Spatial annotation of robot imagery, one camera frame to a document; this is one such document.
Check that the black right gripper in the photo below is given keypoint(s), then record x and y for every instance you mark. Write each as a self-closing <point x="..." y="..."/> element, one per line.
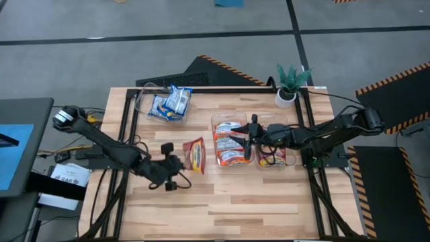
<point x="272" y="136"/>

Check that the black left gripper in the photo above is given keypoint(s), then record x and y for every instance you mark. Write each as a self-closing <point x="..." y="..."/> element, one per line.
<point x="164" y="168"/>

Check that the blue Maruchan ramen packet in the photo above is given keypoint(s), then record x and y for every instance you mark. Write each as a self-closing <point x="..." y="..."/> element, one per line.
<point x="178" y="99"/>
<point x="155" y="104"/>

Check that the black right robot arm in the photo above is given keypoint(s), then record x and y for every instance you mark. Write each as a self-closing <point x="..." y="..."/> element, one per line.
<point x="336" y="129"/>

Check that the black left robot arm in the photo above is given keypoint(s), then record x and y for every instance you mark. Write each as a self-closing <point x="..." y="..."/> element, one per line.
<point x="107" y="144"/>

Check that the clear plastic bin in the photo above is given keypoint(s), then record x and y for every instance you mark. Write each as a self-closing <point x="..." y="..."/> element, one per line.
<point x="272" y="119"/>
<point x="141" y="107"/>
<point x="231" y="117"/>

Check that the green plant in white pot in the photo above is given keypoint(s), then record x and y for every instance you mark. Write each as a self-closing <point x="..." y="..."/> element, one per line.
<point x="285" y="100"/>

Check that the black hazard striped floor mat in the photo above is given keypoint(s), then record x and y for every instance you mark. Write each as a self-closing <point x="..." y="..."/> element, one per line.
<point x="383" y="195"/>
<point x="208" y="72"/>
<point x="342" y="1"/>
<point x="403" y="90"/>

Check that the white paper sheets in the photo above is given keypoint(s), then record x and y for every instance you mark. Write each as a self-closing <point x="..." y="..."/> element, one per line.
<point x="67" y="173"/>

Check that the small black box device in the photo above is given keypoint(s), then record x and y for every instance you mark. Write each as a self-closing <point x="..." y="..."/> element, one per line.
<point x="62" y="157"/>

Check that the blue floor mat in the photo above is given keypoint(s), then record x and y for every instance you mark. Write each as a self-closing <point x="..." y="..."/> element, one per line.
<point x="229" y="3"/>

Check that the black desk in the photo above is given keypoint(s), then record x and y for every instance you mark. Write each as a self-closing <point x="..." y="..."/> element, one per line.
<point x="27" y="111"/>

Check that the blue desk mat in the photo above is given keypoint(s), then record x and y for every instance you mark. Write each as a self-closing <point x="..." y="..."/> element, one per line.
<point x="13" y="164"/>

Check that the grey metal cart foot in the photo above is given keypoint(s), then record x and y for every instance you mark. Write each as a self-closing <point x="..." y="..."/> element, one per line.
<point x="415" y="129"/>

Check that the dark tablet screen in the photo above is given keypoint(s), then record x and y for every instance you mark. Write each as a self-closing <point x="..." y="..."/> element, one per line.
<point x="6" y="140"/>

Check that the black aluminium table frame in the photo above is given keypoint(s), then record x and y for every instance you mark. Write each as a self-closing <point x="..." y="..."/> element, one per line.
<point x="201" y="90"/>

